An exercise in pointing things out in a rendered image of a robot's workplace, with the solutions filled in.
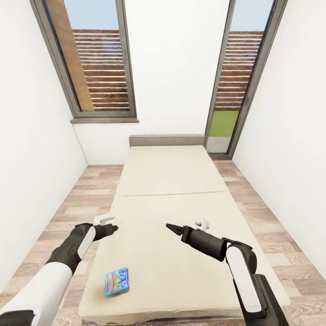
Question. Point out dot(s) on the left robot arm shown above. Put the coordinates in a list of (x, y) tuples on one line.
[(38, 302)]

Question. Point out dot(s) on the door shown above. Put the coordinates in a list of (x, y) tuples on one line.
[(250, 29)]

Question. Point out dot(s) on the bed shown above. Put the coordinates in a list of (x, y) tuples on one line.
[(169, 178)]

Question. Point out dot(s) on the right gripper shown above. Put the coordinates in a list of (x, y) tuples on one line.
[(197, 239)]

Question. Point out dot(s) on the fixed window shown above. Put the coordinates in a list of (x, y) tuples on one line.
[(88, 42)]

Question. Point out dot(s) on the board game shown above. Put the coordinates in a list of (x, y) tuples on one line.
[(116, 281)]

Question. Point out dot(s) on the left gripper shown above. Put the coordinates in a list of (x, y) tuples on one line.
[(106, 230)]

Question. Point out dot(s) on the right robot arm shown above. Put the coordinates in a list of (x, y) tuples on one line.
[(258, 303)]

